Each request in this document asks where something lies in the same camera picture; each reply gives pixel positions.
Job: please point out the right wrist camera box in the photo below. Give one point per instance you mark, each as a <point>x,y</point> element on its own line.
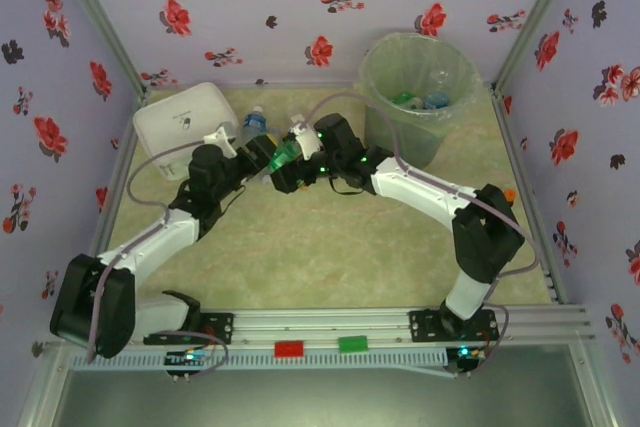
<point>306,141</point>

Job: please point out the blue-label bottle white cap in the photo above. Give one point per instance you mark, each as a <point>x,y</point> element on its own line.
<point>254,122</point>
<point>436,98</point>

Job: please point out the clear bottle white cap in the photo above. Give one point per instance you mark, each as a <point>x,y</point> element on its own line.
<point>265,179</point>

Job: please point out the brown bottle orange cap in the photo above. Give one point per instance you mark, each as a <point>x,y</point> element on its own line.
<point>509,193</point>

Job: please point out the aluminium lower frame rail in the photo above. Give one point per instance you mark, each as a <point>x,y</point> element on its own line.
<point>37,397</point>
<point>595,387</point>

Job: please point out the small circuit board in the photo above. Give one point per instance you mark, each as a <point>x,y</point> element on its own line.
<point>467,354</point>
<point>187,358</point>

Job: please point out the green bottle yellow cap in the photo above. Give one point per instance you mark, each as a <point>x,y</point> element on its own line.
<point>282,156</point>
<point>404,98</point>

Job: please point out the green toy brick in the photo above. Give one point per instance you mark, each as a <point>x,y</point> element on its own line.
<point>352,343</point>

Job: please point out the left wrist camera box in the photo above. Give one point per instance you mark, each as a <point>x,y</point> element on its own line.
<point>220,138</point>

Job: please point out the aluminium frame rail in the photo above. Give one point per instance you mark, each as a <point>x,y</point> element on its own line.
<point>37,397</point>
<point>595,387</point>
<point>126,147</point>
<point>511,139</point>

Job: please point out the thin aluminium wall rail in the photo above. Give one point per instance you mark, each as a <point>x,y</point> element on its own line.
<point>300,84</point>

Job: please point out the wide aluminium base rail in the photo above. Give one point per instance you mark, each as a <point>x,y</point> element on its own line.
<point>320,319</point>

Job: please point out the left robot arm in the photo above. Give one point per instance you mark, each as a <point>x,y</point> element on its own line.
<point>150,242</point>

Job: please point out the aluminium frame post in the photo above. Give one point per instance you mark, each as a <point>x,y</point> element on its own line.
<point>540,12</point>
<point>95,12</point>

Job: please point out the grey waste bin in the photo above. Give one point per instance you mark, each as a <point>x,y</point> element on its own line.
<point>425,142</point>

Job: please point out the white plastic storage box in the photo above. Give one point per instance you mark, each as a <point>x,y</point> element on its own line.
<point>175,119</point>

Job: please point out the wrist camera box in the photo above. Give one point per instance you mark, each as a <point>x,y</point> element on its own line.
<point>220,138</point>
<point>306,141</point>

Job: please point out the clear plastic bin liner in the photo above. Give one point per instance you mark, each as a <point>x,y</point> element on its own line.
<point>400,62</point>

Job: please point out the red toy brick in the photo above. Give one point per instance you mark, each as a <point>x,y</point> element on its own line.
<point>289,348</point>

